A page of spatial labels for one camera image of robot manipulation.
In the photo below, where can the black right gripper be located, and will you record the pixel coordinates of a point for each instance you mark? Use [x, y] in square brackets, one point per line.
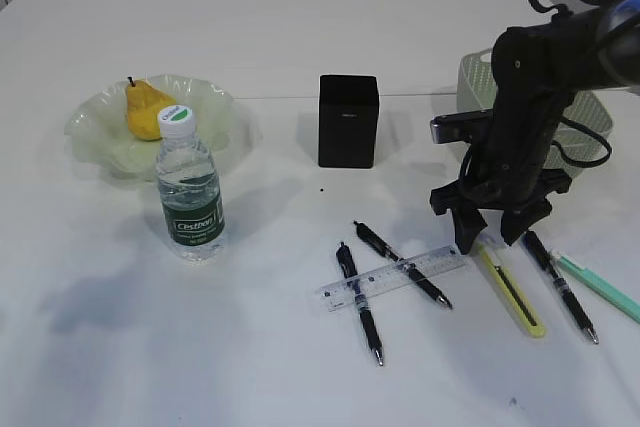
[504, 171]

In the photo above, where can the clear water bottle green label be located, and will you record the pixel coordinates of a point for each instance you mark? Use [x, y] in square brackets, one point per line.
[189, 188]

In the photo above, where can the yellow pear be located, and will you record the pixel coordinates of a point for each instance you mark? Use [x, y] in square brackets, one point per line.
[144, 102]

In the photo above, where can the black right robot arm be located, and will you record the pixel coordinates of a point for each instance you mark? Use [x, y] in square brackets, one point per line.
[538, 71]

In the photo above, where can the black gel pen right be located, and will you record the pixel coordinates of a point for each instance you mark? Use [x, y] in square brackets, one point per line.
[542, 257]

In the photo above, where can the black gel pen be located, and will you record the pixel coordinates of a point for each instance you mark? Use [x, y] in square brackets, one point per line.
[386, 251]
[542, 257]
[349, 271]

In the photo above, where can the clear plastic ruler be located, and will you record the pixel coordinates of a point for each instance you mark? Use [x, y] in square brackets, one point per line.
[384, 279]

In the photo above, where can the yellow utility knife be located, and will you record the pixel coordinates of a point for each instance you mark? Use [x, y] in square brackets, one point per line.
[510, 290]

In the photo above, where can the black gel pen middle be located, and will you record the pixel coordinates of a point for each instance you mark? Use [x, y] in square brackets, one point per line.
[386, 251]

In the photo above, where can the green woven plastic basket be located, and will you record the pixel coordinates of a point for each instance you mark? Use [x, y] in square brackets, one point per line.
[476, 90]

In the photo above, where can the black gel pen left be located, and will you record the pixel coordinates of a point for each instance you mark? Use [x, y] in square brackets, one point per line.
[349, 271]

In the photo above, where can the mint green utility knife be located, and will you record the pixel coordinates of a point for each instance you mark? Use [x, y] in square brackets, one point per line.
[599, 285]

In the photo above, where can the black square pen holder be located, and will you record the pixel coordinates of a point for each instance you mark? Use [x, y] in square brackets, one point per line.
[348, 119]

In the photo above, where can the pale green ruffled glass plate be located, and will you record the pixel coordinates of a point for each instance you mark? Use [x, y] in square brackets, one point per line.
[99, 134]

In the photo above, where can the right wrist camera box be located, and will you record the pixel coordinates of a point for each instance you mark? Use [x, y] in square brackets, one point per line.
[468, 127]

